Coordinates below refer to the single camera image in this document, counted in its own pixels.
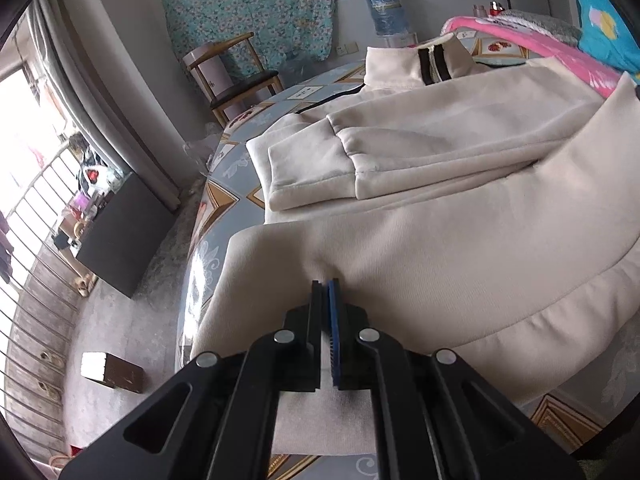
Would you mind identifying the cyan cartoon pillow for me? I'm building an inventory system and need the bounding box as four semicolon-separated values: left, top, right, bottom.
577;0;640;82

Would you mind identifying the cream zip jacket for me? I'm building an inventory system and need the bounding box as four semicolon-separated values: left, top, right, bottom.
188;31;640;458

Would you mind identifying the white water dispenser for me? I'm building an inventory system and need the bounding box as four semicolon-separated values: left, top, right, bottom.
382;32;419;49

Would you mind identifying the blue water jug on dispenser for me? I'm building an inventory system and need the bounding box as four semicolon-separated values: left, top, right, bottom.
366;0;411;37

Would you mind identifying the brown cardboard box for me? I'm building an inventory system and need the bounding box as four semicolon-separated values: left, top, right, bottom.
80;351;144;393

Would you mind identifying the patterned bed sheet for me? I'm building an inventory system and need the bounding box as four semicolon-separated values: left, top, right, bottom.
174;29;640;480

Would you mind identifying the pink cylinder behind chair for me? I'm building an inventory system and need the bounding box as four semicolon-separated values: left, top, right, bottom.
182;42;233;98

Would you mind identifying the empty clear water jug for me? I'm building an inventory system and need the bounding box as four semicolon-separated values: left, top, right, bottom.
281;52;317;86

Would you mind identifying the pink floral quilt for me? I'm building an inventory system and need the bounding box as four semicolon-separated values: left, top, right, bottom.
440;16;622;98

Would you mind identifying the teal floral wall cloth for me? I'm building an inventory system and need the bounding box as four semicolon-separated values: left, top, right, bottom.
160;0;340;70

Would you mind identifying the dark grey cabinet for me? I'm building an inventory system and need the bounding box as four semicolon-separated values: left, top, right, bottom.
77;174;175;298

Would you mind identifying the wooden chair dark seat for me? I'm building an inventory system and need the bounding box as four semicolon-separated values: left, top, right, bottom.
189;32;284;128

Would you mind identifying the grey curtain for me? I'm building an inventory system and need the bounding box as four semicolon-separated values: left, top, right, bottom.
25;0;198;210

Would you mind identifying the white plastic bag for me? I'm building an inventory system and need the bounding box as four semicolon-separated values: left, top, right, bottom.
182;133;221;176

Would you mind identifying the red cup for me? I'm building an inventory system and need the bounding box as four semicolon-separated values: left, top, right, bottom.
489;1;503;16

